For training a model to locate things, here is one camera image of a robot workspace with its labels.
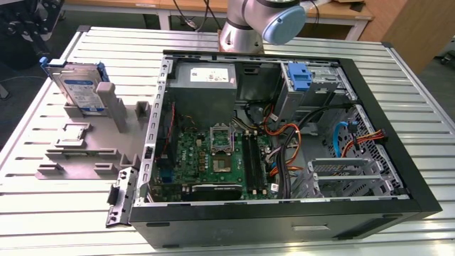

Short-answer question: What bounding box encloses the hard disk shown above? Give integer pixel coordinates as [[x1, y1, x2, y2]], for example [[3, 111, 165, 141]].
[[39, 57, 109, 118]]

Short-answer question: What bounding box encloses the red yellow power wire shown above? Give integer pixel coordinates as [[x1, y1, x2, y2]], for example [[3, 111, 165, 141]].
[[343, 129, 388, 161]]

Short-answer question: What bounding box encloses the metal disk bay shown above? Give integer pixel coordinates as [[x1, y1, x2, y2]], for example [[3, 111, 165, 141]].
[[305, 157, 396, 198]]

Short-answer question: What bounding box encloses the black office chair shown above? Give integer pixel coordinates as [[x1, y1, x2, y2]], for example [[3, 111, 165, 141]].
[[0, 10, 40, 70]]

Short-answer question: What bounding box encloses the silver CPU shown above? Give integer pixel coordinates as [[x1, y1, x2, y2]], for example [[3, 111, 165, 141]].
[[61, 125, 85, 141]]

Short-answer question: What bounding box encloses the green RAM stick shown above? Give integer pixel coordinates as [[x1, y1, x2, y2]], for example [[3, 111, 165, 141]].
[[63, 150, 104, 156]]

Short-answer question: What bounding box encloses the grey parts rack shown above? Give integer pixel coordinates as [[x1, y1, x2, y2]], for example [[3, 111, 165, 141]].
[[35, 81, 153, 181]]

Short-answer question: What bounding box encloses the grey power supply unit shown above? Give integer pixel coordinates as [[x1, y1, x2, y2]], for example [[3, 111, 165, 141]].
[[165, 62, 237, 128]]

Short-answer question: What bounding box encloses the metal socket cover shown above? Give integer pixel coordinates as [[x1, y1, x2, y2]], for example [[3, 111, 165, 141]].
[[209, 124, 236, 156]]

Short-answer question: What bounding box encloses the blue port connector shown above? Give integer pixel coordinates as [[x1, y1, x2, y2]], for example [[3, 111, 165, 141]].
[[159, 167, 176, 185]]

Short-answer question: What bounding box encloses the green motherboard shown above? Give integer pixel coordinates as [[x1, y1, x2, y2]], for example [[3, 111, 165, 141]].
[[148, 125, 281, 202]]

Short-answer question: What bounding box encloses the CPU socket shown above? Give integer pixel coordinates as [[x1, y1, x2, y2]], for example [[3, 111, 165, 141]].
[[211, 155, 239, 174]]

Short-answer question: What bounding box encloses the blue drive latch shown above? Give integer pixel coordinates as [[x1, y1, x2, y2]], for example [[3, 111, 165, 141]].
[[288, 62, 313, 92]]

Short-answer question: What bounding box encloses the metal optical drive cage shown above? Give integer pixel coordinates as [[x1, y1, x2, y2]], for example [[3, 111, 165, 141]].
[[275, 61, 359, 126]]

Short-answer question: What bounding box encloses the black graphics card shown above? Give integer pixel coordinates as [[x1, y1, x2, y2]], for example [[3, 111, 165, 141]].
[[183, 182, 244, 202]]

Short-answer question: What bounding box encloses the black RAM slot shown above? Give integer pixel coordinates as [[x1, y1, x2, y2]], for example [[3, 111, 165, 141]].
[[243, 130, 257, 195], [252, 130, 267, 195], [248, 130, 263, 195], [256, 130, 271, 195]]

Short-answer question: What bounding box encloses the black open PC case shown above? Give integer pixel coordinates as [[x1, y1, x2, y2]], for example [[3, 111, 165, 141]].
[[128, 49, 443, 250]]

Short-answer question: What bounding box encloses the wooden cabinet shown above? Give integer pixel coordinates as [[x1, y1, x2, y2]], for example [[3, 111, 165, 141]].
[[362, 0, 455, 77]]

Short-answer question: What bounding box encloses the black chair base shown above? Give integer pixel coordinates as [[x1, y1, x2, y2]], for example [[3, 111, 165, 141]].
[[435, 34, 455, 65]]

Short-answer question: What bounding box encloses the black camera cable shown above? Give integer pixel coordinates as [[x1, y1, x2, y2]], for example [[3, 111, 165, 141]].
[[172, 0, 196, 29], [195, 0, 216, 32]]

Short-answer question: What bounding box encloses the thin red fan wire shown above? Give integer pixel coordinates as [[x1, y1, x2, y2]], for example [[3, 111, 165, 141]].
[[161, 102, 177, 158]]

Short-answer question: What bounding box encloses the grey card retention bracket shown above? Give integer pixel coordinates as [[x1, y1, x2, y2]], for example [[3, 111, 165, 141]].
[[105, 166, 140, 229]]

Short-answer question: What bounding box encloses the yellow black wire bundle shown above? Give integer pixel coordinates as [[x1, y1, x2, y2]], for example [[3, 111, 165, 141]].
[[232, 116, 260, 131]]

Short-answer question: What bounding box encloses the wooden desk white frame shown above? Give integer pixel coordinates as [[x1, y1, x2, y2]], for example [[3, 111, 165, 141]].
[[52, 0, 376, 41]]

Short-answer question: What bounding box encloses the orange red wire bundle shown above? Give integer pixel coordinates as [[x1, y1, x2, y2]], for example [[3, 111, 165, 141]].
[[263, 123, 304, 179]]

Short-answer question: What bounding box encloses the thick black cable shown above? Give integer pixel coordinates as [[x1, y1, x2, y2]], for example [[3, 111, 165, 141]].
[[279, 102, 360, 199], [276, 102, 360, 199]]

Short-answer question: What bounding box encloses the blue data wire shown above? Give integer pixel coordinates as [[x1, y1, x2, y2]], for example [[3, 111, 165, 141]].
[[332, 120, 357, 158]]

